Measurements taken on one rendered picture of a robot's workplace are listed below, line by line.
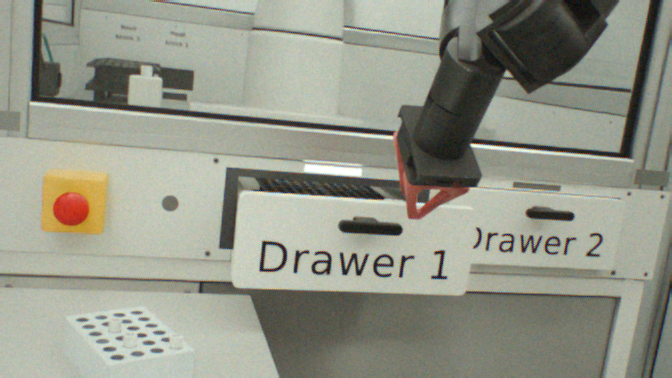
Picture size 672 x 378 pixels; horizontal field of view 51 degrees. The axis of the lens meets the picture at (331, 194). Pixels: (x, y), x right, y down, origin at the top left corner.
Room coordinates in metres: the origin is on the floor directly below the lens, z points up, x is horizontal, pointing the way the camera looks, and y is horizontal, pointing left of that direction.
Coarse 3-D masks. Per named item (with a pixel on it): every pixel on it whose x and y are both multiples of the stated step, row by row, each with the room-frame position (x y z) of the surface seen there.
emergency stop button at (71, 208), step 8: (72, 192) 0.80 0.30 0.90; (56, 200) 0.79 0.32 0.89; (64, 200) 0.79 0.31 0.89; (72, 200) 0.79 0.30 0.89; (80, 200) 0.80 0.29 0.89; (56, 208) 0.79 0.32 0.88; (64, 208) 0.79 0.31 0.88; (72, 208) 0.79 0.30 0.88; (80, 208) 0.79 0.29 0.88; (88, 208) 0.80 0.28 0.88; (56, 216) 0.79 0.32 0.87; (64, 216) 0.79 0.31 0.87; (72, 216) 0.79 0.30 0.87; (80, 216) 0.79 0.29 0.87; (72, 224) 0.80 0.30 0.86
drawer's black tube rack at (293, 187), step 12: (264, 180) 1.01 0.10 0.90; (276, 180) 1.02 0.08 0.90; (288, 180) 1.03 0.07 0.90; (288, 192) 0.94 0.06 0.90; (300, 192) 0.95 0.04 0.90; (312, 192) 0.96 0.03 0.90; (324, 192) 0.97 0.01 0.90; (336, 192) 0.98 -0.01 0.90; (348, 192) 1.00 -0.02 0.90; (360, 192) 1.00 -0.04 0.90; (372, 192) 1.02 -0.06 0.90
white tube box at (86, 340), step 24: (96, 312) 0.68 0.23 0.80; (120, 312) 0.69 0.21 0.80; (144, 312) 0.70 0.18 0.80; (72, 336) 0.64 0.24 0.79; (96, 336) 0.63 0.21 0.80; (120, 336) 0.64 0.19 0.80; (144, 336) 0.65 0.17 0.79; (168, 336) 0.65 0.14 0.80; (72, 360) 0.64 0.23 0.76; (96, 360) 0.59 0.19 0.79; (120, 360) 0.58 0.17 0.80; (144, 360) 0.59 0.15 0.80; (168, 360) 0.60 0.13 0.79; (192, 360) 0.62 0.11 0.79
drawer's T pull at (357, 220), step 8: (360, 216) 0.79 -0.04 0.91; (344, 224) 0.75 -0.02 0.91; (352, 224) 0.75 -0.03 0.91; (360, 224) 0.75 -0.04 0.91; (368, 224) 0.75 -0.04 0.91; (376, 224) 0.76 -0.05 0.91; (384, 224) 0.76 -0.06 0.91; (392, 224) 0.76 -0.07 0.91; (400, 224) 0.77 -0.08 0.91; (344, 232) 0.75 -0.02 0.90; (352, 232) 0.75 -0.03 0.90; (360, 232) 0.75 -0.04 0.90; (368, 232) 0.75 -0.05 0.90; (376, 232) 0.76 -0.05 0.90; (384, 232) 0.76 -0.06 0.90; (392, 232) 0.76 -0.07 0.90; (400, 232) 0.76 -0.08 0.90
